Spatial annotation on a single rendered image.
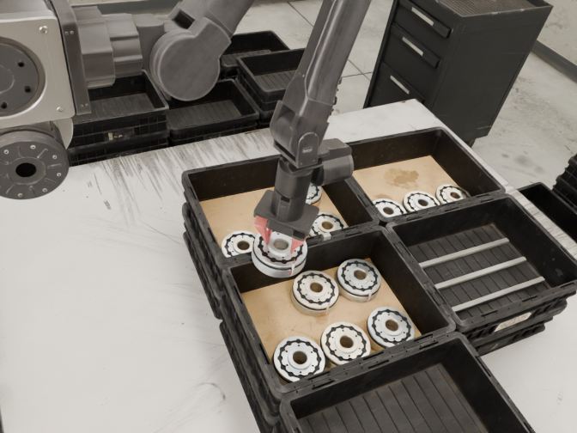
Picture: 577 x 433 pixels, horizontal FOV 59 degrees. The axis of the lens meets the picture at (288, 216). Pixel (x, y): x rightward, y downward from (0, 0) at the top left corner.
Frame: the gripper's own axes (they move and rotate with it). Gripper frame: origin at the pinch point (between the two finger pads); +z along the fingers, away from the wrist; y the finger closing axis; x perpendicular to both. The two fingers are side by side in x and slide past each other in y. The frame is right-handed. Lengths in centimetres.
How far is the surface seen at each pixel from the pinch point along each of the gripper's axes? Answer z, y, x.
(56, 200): 35, 69, -16
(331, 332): 18.8, -14.5, 1.3
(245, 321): 12.0, 1.2, 10.7
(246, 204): 22.3, 17.2, -27.4
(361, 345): 18.8, -21.1, 1.5
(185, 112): 68, 81, -112
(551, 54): 101, -99, -370
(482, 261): 22, -44, -38
